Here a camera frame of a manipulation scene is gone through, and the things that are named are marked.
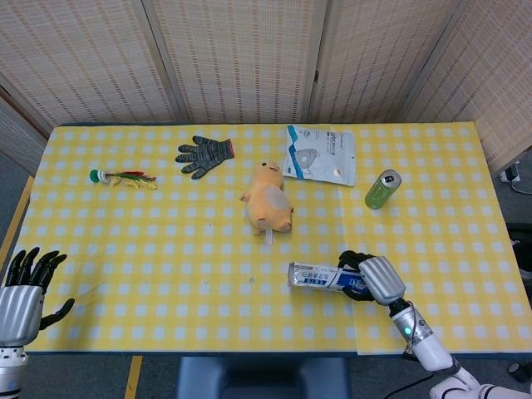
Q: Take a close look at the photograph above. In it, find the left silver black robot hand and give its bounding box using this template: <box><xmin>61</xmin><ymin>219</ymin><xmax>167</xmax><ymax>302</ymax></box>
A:
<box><xmin>0</xmin><ymin>247</ymin><xmax>76</xmax><ymax>348</ymax></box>

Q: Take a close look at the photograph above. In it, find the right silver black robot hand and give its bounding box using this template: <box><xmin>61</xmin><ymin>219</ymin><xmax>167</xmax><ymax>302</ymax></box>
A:
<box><xmin>337</xmin><ymin>250</ymin><xmax>407</xmax><ymax>307</ymax></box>

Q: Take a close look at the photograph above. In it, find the blue white toothpaste box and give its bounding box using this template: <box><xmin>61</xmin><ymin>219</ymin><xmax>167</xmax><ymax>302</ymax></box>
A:
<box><xmin>288</xmin><ymin>261</ymin><xmax>367</xmax><ymax>294</ymax></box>

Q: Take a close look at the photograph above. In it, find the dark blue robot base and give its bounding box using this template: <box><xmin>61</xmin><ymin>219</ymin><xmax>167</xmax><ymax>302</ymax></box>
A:
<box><xmin>176</xmin><ymin>356</ymin><xmax>352</xmax><ymax>399</ymax></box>

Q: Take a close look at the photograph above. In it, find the yellow white checked tablecloth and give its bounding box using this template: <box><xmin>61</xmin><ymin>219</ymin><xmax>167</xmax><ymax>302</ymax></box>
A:
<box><xmin>0</xmin><ymin>124</ymin><xmax>359</xmax><ymax>354</ymax></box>
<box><xmin>332</xmin><ymin>122</ymin><xmax>532</xmax><ymax>357</ymax></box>

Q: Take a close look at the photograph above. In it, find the green drink can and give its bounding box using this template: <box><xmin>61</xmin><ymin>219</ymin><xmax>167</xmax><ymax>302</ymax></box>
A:
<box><xmin>364</xmin><ymin>169</ymin><xmax>402</xmax><ymax>210</ymax></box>

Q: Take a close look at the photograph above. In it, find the white face mask package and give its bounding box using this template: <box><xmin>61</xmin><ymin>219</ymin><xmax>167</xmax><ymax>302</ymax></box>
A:
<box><xmin>282</xmin><ymin>124</ymin><xmax>357</xmax><ymax>187</ymax></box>

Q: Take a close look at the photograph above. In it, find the yellow plush toy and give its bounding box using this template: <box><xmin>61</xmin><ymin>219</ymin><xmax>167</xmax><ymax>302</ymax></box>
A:
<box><xmin>239</xmin><ymin>160</ymin><xmax>295</xmax><ymax>247</ymax></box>

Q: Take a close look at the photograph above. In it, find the black object beside table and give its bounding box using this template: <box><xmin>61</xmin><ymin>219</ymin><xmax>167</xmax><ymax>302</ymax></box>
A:
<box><xmin>507</xmin><ymin>223</ymin><xmax>532</xmax><ymax>283</ymax></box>

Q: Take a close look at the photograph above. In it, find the feather shuttlecock green base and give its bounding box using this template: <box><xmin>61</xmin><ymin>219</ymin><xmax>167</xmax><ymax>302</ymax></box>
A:
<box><xmin>89</xmin><ymin>168</ymin><xmax>159</xmax><ymax>191</ymax></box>

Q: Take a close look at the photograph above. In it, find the white power strip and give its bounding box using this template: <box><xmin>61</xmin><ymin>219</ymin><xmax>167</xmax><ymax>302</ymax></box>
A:
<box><xmin>500</xmin><ymin>160</ymin><xmax>523</xmax><ymax>185</ymax></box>

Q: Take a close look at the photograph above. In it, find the woven folding screen panel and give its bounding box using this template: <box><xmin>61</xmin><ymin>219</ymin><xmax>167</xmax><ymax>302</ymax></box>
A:
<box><xmin>0</xmin><ymin>85</ymin><xmax>49</xmax><ymax>178</ymax></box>
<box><xmin>405</xmin><ymin>0</ymin><xmax>532</xmax><ymax>174</ymax></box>
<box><xmin>309</xmin><ymin>0</ymin><xmax>462</xmax><ymax>125</ymax></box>
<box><xmin>0</xmin><ymin>0</ymin><xmax>184</xmax><ymax>126</ymax></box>
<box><xmin>143</xmin><ymin>0</ymin><xmax>328</xmax><ymax>125</ymax></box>

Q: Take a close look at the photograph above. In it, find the grey knit work glove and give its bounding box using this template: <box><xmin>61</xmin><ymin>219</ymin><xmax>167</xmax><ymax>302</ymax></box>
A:
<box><xmin>174</xmin><ymin>135</ymin><xmax>236</xmax><ymax>180</ymax></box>

